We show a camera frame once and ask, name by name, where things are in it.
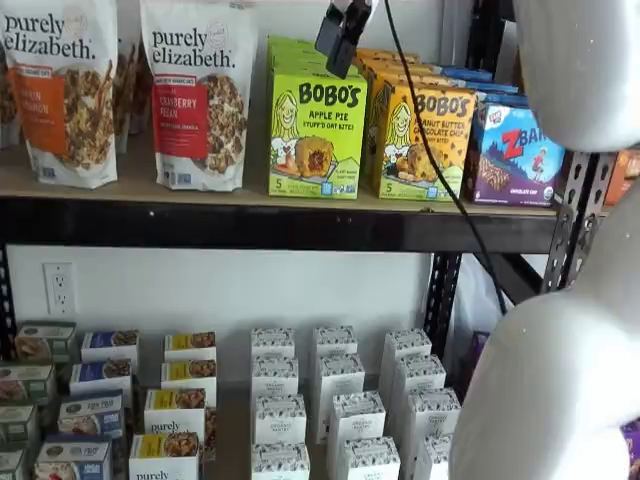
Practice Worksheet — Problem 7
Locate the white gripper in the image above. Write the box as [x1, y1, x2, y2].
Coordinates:
[314, 0, 374, 79]

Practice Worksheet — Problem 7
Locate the green Bobo's apple pie box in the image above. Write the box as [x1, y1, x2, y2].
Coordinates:
[269, 60, 362, 77]
[269, 48, 350, 65]
[268, 67, 369, 200]
[266, 34, 340, 54]

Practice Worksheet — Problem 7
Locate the yellow Bobo's peanut butter box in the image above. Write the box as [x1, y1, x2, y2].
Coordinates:
[363, 66, 452, 90]
[351, 46, 422, 63]
[356, 55, 437, 74]
[372, 80, 477, 203]

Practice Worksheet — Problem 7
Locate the blue Zbar box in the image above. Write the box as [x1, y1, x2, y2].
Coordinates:
[438, 63, 495, 85]
[463, 101, 567, 207]
[468, 81, 520, 97]
[476, 92, 532, 109]

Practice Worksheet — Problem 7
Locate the wooden shelf board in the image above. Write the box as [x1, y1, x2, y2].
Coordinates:
[0, 134, 561, 217]

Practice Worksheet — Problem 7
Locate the black metal shelf rack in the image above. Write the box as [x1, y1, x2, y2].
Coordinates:
[0, 0, 619, 362]

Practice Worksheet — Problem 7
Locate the white organic pantry box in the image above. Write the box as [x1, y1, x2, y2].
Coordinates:
[391, 353, 448, 402]
[254, 393, 308, 446]
[336, 436, 402, 480]
[413, 434, 454, 480]
[250, 440, 312, 480]
[311, 325, 359, 359]
[314, 352, 366, 431]
[249, 327, 297, 361]
[326, 391, 387, 451]
[403, 387, 462, 451]
[250, 355, 300, 399]
[383, 328, 433, 396]

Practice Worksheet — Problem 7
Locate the orange snack box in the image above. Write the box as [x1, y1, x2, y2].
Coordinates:
[603, 148, 640, 207]

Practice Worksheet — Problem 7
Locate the yellow purely elizabeth box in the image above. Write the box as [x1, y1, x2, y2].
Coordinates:
[143, 387, 208, 437]
[163, 330, 218, 363]
[159, 358, 218, 397]
[128, 432, 202, 480]

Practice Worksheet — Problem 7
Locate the purple snack box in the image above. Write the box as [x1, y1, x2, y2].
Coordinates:
[471, 329, 495, 374]
[618, 418, 640, 480]

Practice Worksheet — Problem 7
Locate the blue granola box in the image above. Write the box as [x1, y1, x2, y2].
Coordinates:
[80, 329, 141, 372]
[33, 437, 114, 480]
[56, 392, 126, 440]
[68, 358, 134, 402]

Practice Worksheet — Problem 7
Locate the green granola box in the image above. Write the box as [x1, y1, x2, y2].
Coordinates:
[13, 319, 77, 365]
[0, 363, 57, 407]
[0, 403, 40, 447]
[0, 447, 27, 480]

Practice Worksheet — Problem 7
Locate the red purely elizabeth granola bag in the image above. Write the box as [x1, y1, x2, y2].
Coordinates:
[139, 0, 260, 193]

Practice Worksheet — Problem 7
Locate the orange purely elizabeth granola bag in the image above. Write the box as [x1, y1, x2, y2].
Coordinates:
[0, 0, 120, 190]

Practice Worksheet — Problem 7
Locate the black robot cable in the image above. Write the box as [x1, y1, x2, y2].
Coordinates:
[381, 0, 511, 317]

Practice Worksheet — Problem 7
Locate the white wall power outlet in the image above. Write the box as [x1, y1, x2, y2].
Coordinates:
[42, 262, 79, 315]

